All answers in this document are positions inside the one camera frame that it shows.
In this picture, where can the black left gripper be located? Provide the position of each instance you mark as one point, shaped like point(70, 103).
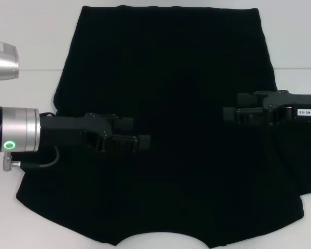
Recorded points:
point(67, 132)

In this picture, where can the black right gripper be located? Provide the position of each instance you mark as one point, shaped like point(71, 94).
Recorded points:
point(287, 106)

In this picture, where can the black shirt with white print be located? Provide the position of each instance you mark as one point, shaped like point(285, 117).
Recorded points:
point(171, 64)

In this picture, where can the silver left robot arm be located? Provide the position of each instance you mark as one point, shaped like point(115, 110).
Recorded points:
point(18, 129)

